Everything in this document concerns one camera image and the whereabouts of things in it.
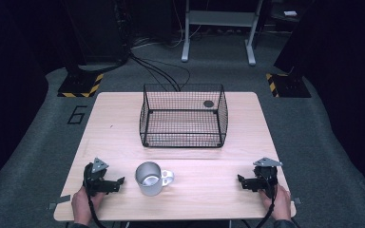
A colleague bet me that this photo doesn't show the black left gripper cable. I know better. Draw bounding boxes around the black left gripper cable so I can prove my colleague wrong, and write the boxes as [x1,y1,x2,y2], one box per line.
[86,193,108,228]

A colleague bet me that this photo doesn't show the black floor cables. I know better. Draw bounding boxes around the black floor cables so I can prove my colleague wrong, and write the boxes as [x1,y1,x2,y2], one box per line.
[128,37,192,93]

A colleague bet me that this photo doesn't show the white metal stand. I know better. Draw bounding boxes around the white metal stand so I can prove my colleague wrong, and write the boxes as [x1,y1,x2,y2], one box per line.
[181,0,264,67]

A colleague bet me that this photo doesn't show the silver metal mug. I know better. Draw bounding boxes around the silver metal mug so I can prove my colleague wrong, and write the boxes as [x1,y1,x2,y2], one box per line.
[134,161,175,197]

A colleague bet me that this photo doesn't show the person's right hand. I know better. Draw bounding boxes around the person's right hand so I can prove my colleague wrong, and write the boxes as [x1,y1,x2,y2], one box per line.
[259,183,293,222]

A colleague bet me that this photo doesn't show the black wire mesh basket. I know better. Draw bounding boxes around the black wire mesh basket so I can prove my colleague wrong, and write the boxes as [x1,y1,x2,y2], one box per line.
[139,83,229,149]

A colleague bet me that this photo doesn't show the black equipment stand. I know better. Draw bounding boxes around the black equipment stand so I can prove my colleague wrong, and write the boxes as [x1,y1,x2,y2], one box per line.
[61,0,132,75]

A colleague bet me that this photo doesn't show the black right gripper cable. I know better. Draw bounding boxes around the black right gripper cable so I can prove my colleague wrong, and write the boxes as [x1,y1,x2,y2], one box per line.
[255,172,279,228]

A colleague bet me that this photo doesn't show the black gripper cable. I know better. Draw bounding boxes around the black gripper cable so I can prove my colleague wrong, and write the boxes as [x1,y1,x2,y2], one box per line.
[86,193,108,228]
[255,172,279,228]

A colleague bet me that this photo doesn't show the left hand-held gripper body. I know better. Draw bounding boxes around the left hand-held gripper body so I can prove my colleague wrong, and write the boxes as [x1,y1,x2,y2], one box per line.
[83,157,112,197]

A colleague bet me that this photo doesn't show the yellow black striped base plate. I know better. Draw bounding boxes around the yellow black striped base plate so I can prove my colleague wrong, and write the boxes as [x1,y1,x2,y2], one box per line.
[57,72,105,99]
[264,72,312,99]

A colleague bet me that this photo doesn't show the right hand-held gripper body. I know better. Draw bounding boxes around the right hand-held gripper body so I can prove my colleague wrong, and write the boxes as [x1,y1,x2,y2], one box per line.
[252,157,283,199]

